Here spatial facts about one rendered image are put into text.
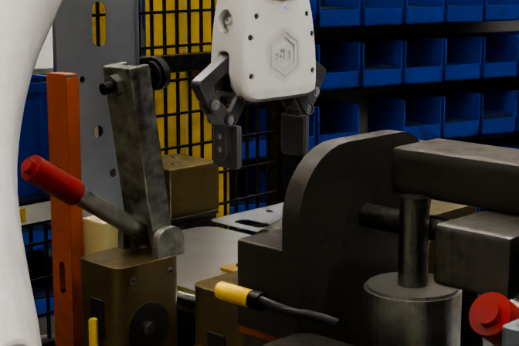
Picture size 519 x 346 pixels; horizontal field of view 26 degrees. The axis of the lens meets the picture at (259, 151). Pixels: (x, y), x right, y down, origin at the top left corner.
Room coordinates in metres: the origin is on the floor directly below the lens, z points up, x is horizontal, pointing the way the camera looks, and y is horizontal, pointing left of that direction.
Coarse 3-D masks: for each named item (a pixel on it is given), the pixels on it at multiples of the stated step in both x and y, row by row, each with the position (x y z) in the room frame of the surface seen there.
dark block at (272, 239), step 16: (240, 240) 0.72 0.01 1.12; (256, 240) 0.72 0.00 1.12; (272, 240) 0.72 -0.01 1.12; (240, 256) 0.72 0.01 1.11; (256, 256) 0.71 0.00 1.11; (272, 256) 0.70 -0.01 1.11; (240, 272) 0.72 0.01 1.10; (256, 272) 0.71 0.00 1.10; (272, 272) 0.70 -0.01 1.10; (256, 288) 0.71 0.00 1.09; (272, 288) 0.70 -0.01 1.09; (240, 320) 0.72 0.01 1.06; (256, 320) 0.71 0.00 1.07; (272, 320) 0.70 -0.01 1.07; (256, 336) 0.71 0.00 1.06; (272, 336) 0.70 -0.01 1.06
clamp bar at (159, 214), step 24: (120, 72) 0.92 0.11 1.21; (144, 72) 0.93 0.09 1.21; (168, 72) 0.95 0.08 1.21; (120, 96) 0.93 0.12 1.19; (144, 96) 0.93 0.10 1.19; (120, 120) 0.93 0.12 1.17; (144, 120) 0.93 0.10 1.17; (120, 144) 0.94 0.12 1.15; (144, 144) 0.93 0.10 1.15; (120, 168) 0.95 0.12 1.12; (144, 168) 0.93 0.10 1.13; (144, 192) 0.93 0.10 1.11; (144, 216) 0.94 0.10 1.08; (168, 216) 0.94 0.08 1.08
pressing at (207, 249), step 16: (192, 240) 1.18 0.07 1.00; (208, 240) 1.18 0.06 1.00; (224, 240) 1.18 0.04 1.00; (192, 256) 1.12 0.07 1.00; (208, 256) 1.12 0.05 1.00; (224, 256) 1.12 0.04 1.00; (192, 272) 1.06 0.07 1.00; (208, 272) 1.06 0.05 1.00; (224, 272) 1.06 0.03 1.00; (192, 288) 1.01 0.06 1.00; (192, 304) 0.97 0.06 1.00
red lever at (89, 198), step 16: (32, 160) 0.86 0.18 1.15; (32, 176) 0.86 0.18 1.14; (48, 176) 0.86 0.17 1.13; (64, 176) 0.88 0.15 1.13; (48, 192) 0.87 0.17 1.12; (64, 192) 0.88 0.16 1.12; (80, 192) 0.89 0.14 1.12; (96, 208) 0.90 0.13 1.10; (112, 208) 0.91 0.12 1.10; (112, 224) 0.92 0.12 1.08; (128, 224) 0.92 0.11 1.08; (144, 224) 0.94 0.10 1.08; (144, 240) 0.94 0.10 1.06
